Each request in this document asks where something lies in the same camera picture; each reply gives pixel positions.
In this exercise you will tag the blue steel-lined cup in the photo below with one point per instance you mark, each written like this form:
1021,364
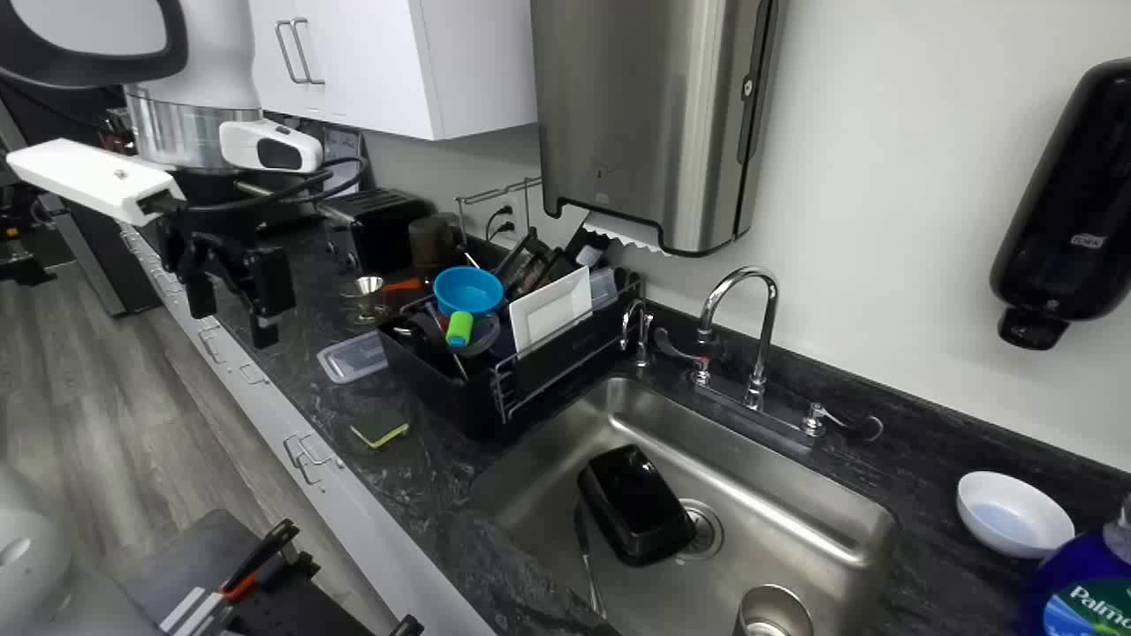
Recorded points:
772,619

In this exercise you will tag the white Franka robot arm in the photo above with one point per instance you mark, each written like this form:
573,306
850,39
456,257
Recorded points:
73,31

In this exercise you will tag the stainless paper towel dispenser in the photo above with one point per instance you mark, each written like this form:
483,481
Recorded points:
637,117

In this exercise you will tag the chrome faucet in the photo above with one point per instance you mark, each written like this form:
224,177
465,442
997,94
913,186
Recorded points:
764,354

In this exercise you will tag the black marker pen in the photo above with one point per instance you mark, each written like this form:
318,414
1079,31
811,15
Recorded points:
265,550

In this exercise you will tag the gray round cup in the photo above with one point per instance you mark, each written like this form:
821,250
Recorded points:
483,337

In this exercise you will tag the dark gray case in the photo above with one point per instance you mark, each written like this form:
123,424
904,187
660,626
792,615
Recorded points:
179,566

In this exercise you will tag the steel cone dripper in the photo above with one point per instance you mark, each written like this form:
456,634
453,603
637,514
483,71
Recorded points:
368,289

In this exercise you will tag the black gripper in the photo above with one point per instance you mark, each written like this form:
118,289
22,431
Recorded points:
235,213

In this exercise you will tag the white bowl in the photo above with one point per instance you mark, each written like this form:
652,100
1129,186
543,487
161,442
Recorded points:
1014,514

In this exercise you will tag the clear plastic cup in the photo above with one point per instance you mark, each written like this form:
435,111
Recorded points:
602,289

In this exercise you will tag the white rectangular plate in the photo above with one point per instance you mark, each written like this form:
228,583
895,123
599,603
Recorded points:
548,313

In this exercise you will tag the black dish rack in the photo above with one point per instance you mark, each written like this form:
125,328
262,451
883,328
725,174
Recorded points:
470,402

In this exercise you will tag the black rectangular container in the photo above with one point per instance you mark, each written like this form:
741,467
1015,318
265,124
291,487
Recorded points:
637,507

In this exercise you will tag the white lower cabinet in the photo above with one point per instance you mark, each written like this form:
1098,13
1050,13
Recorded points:
294,454

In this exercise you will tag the yellow green sponge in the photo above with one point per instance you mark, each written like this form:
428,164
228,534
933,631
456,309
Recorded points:
377,429

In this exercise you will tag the white wall cabinet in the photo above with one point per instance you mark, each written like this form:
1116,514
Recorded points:
402,57

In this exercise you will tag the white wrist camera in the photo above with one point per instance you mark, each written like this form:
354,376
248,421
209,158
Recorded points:
269,147

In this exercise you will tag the black desk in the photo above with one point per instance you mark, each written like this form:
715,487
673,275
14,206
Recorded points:
22,266

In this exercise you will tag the blue dish soap bottle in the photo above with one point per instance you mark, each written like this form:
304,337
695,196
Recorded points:
1084,595

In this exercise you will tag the red tipped pen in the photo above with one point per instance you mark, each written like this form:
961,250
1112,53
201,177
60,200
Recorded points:
252,580

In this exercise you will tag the metal utensil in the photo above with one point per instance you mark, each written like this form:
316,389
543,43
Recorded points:
585,566

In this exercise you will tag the black wall soap dispenser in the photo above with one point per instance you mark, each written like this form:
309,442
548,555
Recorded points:
1074,223

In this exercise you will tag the clear plastic container lid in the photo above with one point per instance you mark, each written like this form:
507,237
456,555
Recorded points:
350,359

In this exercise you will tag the stainless steel sink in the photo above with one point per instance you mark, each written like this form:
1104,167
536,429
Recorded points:
778,495

